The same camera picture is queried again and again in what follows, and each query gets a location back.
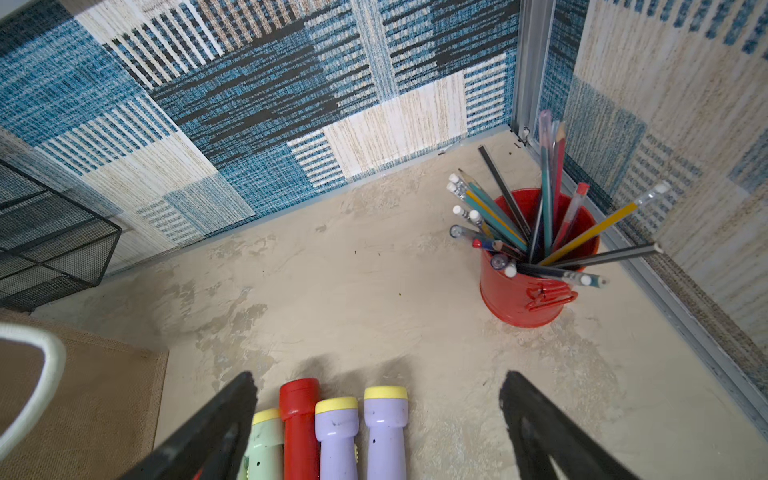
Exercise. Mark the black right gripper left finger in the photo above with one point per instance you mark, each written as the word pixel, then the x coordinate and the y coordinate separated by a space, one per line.
pixel 211 444

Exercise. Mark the black wire shelf rack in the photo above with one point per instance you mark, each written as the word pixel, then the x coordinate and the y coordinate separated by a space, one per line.
pixel 51 245

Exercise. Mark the purple flashlight row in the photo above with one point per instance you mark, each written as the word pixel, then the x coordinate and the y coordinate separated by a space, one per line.
pixel 336 426
pixel 386 416

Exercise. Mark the red pencil cup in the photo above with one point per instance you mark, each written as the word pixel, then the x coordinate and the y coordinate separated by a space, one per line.
pixel 530 302

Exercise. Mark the burlap tote bag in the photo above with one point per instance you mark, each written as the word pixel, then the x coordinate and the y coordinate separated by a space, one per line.
pixel 103 417

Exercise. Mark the light green flashlight right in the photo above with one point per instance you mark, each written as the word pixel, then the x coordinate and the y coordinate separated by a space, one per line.
pixel 263 457

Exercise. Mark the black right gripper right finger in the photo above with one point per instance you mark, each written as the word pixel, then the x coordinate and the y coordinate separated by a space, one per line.
pixel 546 441

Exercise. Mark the red flashlight upper row right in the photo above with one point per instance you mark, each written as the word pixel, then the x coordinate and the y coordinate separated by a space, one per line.
pixel 297 401

